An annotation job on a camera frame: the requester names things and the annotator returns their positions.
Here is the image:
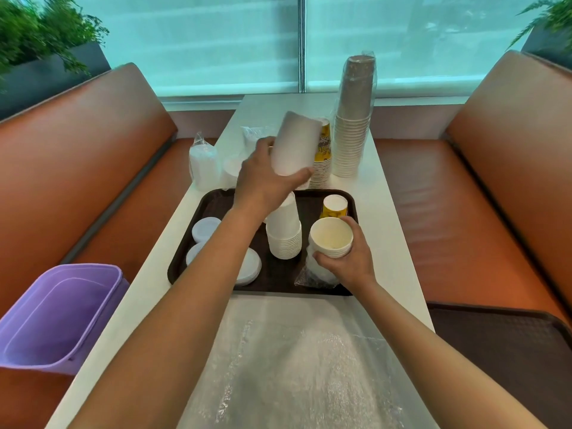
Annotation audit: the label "stack of yellow printed cups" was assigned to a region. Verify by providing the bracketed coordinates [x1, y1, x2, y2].
[308, 118, 332, 190]

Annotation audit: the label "person's left forearm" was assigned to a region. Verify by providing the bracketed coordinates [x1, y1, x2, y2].
[67, 203, 269, 429]

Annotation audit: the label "short nested white cups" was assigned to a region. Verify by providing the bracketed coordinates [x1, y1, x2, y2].
[308, 216, 355, 259]

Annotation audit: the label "yellow paper cup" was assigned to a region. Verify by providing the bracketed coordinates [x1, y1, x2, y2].
[319, 194, 349, 219]

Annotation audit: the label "white roller blind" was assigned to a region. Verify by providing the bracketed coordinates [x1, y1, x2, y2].
[306, 0, 557, 95]
[27, 0, 299, 98]

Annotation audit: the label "clear plastic sheet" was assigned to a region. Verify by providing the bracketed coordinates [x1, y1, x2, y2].
[177, 294, 441, 429]

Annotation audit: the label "large white cup lid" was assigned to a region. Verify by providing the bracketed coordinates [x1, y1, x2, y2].
[233, 248, 262, 287]

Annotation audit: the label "single white paper cup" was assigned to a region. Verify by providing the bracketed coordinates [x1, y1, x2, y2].
[270, 111, 323, 177]

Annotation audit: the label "purple plastic bin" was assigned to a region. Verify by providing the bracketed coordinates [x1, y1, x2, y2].
[0, 263, 130, 376]

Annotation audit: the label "tall sleeved stack of cups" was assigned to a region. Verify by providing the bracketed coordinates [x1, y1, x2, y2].
[331, 52, 378, 178]

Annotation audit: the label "crumpled clear plastic wrapper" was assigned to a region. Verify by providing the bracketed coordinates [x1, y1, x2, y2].
[293, 245, 345, 291]

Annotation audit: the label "person's right hand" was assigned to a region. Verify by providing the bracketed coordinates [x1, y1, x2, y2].
[312, 216, 377, 296]

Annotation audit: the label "small white cup lid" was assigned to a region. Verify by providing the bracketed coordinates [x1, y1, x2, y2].
[192, 216, 222, 243]
[185, 241, 206, 267]

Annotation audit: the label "green fern plant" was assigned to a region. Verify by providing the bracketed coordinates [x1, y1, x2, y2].
[0, 0, 111, 87]
[508, 0, 572, 50]

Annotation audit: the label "clear bag of white lids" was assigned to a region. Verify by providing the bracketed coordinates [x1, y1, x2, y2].
[188, 132, 220, 192]
[222, 125, 274, 189]

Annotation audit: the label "person's left hand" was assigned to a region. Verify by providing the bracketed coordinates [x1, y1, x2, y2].
[231, 136, 315, 216]

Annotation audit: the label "dark grey planter box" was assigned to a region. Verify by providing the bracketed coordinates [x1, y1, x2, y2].
[0, 40, 112, 121]
[521, 22, 572, 71]

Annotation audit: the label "dark brown serving tray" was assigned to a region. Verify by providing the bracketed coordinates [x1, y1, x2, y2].
[167, 188, 359, 296]
[427, 301, 572, 429]

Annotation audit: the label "orange leather bench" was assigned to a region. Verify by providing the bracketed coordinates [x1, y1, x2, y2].
[374, 50, 572, 327]
[0, 63, 220, 429]

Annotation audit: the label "stack of white paper cups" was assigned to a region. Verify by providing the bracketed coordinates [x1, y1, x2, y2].
[265, 191, 303, 261]

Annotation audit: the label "person's right forearm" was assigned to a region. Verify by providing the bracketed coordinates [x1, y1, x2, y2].
[343, 279, 550, 429]

